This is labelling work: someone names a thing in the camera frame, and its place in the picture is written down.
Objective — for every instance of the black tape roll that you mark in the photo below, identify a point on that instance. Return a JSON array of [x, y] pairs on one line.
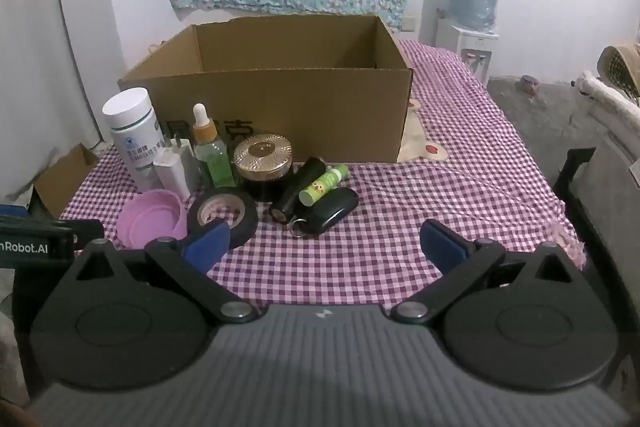
[[248, 227]]

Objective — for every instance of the small red jar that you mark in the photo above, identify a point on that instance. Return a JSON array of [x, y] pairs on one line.
[[529, 85]]

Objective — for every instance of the small open cardboard box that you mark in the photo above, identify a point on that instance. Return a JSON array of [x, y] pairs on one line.
[[65, 177]]

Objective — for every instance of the white charger plug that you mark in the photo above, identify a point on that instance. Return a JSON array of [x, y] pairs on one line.
[[172, 172]]

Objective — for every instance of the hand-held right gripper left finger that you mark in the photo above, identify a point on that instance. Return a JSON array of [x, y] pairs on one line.
[[207, 244]]

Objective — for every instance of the black jar with gold lid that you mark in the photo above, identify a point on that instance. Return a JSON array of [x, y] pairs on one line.
[[262, 152]]

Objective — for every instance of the green dropper bottle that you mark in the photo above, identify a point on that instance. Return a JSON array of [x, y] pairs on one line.
[[216, 159]]

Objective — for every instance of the purple checked tablecloth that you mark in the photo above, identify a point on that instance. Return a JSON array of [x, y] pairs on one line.
[[400, 207]]

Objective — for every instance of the small green tube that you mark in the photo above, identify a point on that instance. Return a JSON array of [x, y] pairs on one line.
[[320, 187]]

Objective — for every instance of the white pill bottle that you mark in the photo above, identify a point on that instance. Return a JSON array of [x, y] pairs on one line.
[[132, 127]]

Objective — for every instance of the brown cardboard box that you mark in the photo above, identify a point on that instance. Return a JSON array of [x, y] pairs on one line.
[[325, 117]]

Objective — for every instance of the black chair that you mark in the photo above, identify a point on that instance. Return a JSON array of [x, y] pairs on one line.
[[577, 177]]

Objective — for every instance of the pink plastic cup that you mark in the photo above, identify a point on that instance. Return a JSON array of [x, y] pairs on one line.
[[150, 217]]

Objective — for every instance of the woven straw hat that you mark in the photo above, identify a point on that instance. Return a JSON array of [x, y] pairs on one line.
[[620, 67]]

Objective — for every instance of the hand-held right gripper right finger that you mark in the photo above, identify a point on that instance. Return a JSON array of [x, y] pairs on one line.
[[442, 247]]

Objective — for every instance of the black cylinder tube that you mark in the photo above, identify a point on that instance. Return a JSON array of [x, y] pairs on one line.
[[295, 192]]

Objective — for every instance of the white knitted cloth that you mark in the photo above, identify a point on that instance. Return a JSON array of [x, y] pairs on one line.
[[610, 99]]

